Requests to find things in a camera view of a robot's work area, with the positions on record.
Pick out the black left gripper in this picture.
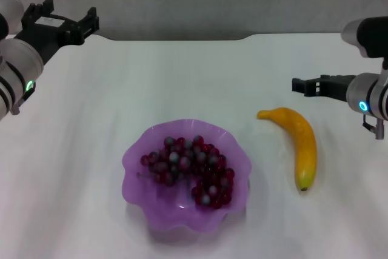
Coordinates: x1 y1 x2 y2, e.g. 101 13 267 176
13 0 101 66

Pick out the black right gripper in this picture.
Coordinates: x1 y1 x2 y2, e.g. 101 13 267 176
291 74 356 103

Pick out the yellow banana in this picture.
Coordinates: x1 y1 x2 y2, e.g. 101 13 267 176
256 107 318 192

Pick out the red grape bunch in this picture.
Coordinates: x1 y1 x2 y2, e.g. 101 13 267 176
136 135 236 210

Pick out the purple scalloped plastic bowl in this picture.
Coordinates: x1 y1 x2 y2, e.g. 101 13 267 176
121 118 253 237

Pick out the silver cable plug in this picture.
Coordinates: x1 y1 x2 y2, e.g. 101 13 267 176
361 114 386 140
10 97 26 116

